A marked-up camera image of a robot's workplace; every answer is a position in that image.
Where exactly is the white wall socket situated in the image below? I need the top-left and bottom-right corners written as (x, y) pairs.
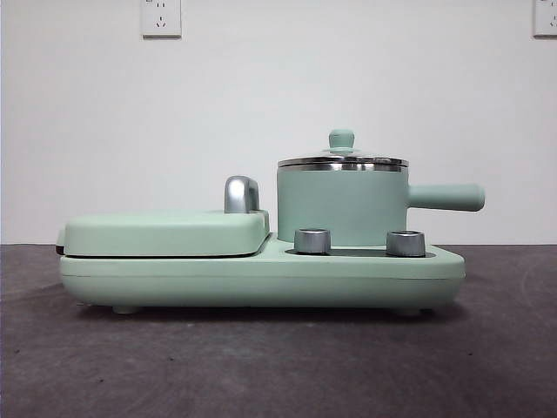
top-left (140, 0), bottom-right (182, 39)
top-left (532, 0), bottom-right (557, 37)

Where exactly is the mint green breakfast maker base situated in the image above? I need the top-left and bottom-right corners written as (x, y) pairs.
top-left (58, 232), bottom-right (466, 316)

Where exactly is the mint green pot with handle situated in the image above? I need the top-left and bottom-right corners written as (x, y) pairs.
top-left (276, 164), bottom-right (486, 246)

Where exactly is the mint green griddle cover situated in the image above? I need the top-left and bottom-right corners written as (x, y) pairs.
top-left (55, 208), bottom-right (271, 258)

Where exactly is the chrome griddle cover handle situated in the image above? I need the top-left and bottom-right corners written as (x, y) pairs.
top-left (223, 174), bottom-right (261, 214)

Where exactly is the silver control knob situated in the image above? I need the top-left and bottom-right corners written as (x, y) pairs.
top-left (293, 226), bottom-right (332, 254)
top-left (386, 229), bottom-right (426, 257)

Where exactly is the glass lid with green knob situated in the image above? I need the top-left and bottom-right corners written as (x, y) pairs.
top-left (277, 128), bottom-right (410, 169)

